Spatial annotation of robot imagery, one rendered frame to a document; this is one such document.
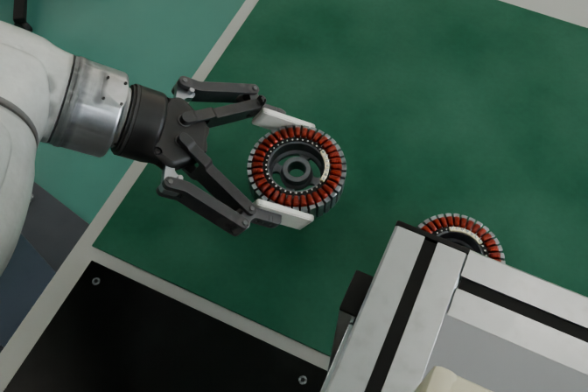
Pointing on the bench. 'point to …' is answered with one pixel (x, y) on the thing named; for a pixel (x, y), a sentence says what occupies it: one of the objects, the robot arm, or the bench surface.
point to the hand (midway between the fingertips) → (293, 171)
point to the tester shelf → (462, 323)
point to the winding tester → (447, 382)
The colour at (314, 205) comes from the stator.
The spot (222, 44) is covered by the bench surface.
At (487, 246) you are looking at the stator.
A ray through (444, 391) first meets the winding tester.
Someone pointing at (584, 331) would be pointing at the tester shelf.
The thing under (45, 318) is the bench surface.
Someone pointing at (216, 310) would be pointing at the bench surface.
